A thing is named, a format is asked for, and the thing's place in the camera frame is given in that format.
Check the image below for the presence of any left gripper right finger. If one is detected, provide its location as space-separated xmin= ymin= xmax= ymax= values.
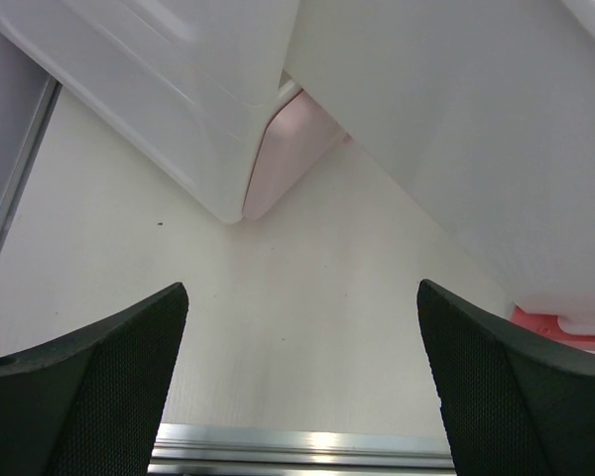
xmin=416 ymin=280 xmax=595 ymax=475

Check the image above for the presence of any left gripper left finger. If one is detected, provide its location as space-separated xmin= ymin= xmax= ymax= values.
xmin=0 ymin=283 xmax=188 ymax=475

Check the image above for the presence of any dark pink drawer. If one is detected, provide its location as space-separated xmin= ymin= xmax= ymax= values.
xmin=286 ymin=1 xmax=595 ymax=350

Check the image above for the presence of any light pink drawer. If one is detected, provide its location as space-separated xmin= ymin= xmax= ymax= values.
xmin=242 ymin=91 xmax=346 ymax=220

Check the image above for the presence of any white plastic shoe cabinet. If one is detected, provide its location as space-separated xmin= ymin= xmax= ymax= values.
xmin=0 ymin=0 xmax=298 ymax=223

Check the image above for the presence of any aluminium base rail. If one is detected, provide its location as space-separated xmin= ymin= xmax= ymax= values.
xmin=148 ymin=423 xmax=455 ymax=475

